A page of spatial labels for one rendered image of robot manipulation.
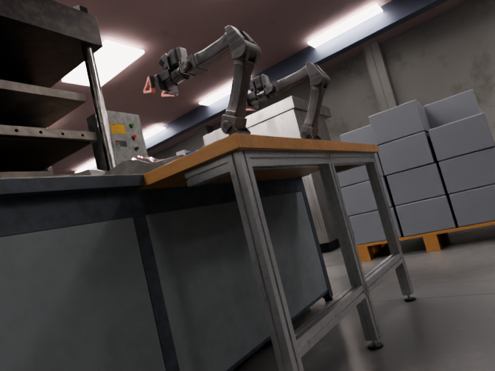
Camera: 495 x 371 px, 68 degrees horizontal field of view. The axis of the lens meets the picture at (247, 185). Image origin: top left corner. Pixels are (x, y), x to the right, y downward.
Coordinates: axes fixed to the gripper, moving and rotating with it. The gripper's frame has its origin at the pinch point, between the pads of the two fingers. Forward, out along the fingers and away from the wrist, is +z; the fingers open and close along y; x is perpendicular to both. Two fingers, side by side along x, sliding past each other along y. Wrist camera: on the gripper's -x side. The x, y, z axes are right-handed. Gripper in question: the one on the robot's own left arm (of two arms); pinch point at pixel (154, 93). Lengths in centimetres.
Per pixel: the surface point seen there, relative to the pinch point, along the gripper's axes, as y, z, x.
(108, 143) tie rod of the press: -18, 65, -1
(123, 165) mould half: 23.1, 0.2, 32.1
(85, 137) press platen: -8, 72, -6
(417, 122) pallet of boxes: -210, -59, 20
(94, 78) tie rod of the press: -18, 65, -41
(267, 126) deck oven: -291, 122, -51
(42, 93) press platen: 10, 73, -30
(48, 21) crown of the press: 6, 60, -66
